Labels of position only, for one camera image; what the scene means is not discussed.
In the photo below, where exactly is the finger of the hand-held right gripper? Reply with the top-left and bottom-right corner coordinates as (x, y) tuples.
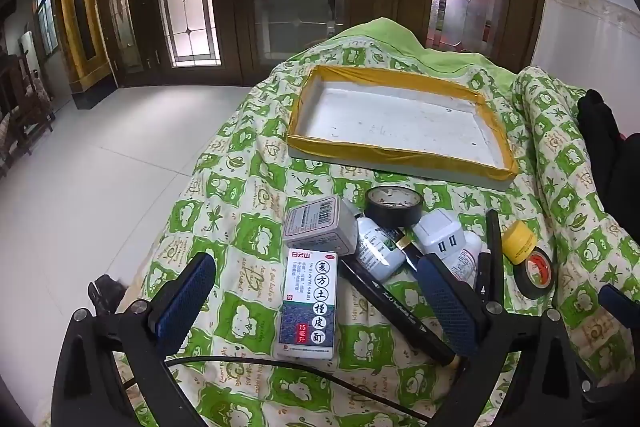
(599, 284), (640, 328)

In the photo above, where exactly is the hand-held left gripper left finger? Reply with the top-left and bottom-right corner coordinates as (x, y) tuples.
(52, 252), (221, 427)

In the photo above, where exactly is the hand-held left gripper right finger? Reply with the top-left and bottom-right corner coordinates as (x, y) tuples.
(416, 254), (586, 427)

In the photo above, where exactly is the white bottle red label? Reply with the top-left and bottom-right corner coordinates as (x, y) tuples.
(447, 231), (483, 284)

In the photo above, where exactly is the black marker pen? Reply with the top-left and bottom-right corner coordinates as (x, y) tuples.
(475, 209), (506, 303)
(340, 257), (458, 368)

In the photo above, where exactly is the black gold-banded tube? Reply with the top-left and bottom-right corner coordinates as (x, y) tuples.
(392, 229), (423, 270)

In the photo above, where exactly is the white USB charger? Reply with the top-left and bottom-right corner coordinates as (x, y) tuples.
(412, 211), (466, 258)

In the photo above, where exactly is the black tape roll red core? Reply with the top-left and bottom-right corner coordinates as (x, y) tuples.
(514, 248), (554, 300)

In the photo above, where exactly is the white bottle green label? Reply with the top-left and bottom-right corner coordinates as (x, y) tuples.
(355, 217), (407, 280)

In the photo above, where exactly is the yellow tape roll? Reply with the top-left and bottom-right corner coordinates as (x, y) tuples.
(501, 222), (537, 265)

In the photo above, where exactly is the black tape roll white core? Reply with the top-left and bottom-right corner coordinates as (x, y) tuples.
(364, 186), (424, 229)

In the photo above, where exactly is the white and blue medicine box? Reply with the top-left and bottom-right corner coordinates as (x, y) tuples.
(275, 247), (341, 362)

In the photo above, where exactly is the grey barcode box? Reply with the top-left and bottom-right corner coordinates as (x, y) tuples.
(282, 196), (358, 256)

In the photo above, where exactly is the white tray with yellow rim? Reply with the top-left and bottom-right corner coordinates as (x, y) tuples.
(286, 64), (519, 192)

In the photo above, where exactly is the black shoe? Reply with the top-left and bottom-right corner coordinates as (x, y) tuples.
(87, 274), (128, 315)

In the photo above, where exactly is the green printed blanket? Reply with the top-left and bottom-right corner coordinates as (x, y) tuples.
(112, 17), (640, 427)

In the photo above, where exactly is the black cloth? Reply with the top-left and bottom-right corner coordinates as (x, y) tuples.
(577, 89), (640, 228)

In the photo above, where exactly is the wooden chair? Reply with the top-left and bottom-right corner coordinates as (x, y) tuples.
(0, 47), (56, 168)

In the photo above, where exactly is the window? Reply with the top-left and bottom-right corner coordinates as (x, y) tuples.
(32, 0), (58, 58)

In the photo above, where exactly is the yellow-framed dark panel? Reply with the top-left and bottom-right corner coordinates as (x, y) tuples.
(52, 0), (121, 108)

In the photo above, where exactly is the black cable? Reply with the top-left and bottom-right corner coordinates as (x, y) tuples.
(112, 354), (436, 427)

